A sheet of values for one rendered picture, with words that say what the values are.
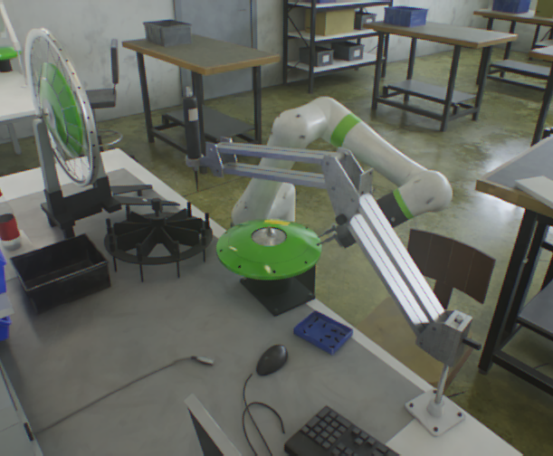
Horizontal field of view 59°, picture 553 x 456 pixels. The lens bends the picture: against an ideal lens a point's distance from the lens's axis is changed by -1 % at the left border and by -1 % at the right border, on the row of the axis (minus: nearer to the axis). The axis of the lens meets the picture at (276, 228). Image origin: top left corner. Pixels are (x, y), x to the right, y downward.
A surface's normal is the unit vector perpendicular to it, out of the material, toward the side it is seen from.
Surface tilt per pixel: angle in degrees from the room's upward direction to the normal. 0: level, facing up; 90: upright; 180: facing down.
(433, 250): 90
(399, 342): 0
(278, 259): 17
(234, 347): 0
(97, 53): 90
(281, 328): 0
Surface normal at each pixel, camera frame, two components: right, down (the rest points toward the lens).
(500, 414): 0.00, -0.86
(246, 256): -0.20, -0.65
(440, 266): -0.57, 0.43
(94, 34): 0.61, 0.41
